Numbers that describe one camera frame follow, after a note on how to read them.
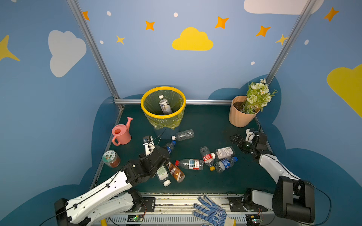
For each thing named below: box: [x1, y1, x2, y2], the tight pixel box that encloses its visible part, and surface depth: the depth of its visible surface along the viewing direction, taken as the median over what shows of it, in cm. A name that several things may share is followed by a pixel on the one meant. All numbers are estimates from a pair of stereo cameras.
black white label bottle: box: [158, 94, 173, 115], surface depth 98 cm
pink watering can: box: [111, 116, 134, 146], surface depth 94 cm
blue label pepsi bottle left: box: [166, 140, 177, 155], surface depth 95 cm
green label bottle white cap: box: [156, 164, 172, 187], surface depth 84 cm
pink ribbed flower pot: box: [228, 95, 261, 128], surface depth 106 cm
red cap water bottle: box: [174, 158, 205, 171], surface depth 86 cm
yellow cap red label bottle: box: [199, 145, 216, 172], surface depth 89 cm
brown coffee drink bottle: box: [165, 161, 186, 184], surface depth 83 cm
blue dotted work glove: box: [191, 193, 237, 226], surface depth 73 cm
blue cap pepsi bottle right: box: [214, 156, 239, 173], surface depth 87 cm
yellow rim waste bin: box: [140, 86, 187, 140], surface depth 93 cm
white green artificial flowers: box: [232, 78, 278, 115], surface depth 94 cm
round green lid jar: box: [101, 149, 121, 169], surface depth 84 cm
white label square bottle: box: [210, 145, 236, 160], surface depth 92 cm
